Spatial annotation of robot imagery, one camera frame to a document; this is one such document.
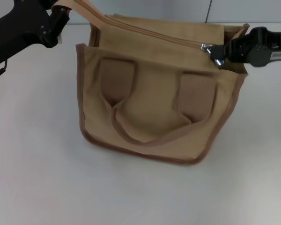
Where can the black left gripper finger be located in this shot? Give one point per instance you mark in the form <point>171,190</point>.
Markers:
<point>49,2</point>
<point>56,25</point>

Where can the silver metal zipper slider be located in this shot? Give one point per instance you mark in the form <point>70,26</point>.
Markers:
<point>204,47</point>

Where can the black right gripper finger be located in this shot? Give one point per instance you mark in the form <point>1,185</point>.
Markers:
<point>257,56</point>
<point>253,37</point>

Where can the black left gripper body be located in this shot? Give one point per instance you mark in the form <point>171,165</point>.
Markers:
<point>11,30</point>

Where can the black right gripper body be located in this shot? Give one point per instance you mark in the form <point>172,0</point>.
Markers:
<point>278,48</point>

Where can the khaki canvas food bag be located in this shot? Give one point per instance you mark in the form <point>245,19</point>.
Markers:
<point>150,105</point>

